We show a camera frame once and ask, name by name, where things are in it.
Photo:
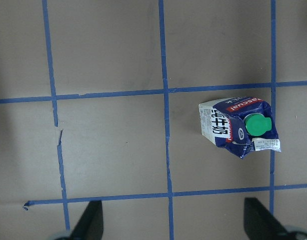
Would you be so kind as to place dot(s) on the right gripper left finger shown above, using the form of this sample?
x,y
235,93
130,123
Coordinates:
x,y
91,223

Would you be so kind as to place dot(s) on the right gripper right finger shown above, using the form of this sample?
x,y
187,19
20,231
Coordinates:
x,y
259,223

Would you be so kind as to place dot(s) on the blue white milk carton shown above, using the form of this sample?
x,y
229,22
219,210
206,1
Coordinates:
x,y
240,125

